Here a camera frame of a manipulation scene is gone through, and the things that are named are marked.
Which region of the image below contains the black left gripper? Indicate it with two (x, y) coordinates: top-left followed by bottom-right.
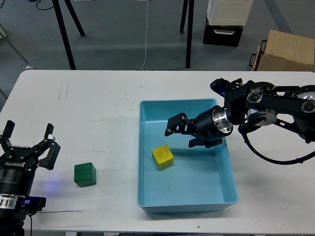
(0, 120), (61, 197)

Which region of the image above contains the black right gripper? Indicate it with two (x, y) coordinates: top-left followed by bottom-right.
(164, 105), (233, 148)

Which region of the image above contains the yellow wooden cube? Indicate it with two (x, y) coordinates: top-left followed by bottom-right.
(152, 145), (174, 171)

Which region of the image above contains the green wooden cube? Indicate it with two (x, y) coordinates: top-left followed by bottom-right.
(74, 162), (97, 187)

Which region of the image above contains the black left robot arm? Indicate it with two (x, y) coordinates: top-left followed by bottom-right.
(0, 120), (61, 236)

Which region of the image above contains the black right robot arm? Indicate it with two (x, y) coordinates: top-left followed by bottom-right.
(165, 78), (315, 148)

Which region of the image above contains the light blue plastic box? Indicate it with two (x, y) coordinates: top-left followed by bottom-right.
(138, 98), (238, 213)

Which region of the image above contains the dark brown drawer box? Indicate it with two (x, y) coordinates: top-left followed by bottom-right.
(203, 21), (244, 47)

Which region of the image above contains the black stand leg left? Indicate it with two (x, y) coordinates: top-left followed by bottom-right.
(52, 0), (76, 70)

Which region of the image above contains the black stand leg right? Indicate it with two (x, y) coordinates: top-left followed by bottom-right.
(186, 0), (194, 68)

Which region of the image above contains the black short stand leg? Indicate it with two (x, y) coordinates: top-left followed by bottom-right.
(179, 0), (189, 33)

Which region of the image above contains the black angled stand leg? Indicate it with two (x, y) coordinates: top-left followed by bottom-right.
(64, 0), (85, 36)

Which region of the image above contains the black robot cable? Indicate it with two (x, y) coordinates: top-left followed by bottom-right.
(242, 118), (315, 165)

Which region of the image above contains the grey metal frame left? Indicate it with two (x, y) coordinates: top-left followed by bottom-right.
(0, 25), (28, 63)

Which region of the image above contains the white hanging cord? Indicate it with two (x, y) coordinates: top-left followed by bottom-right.
(140, 0), (149, 71)

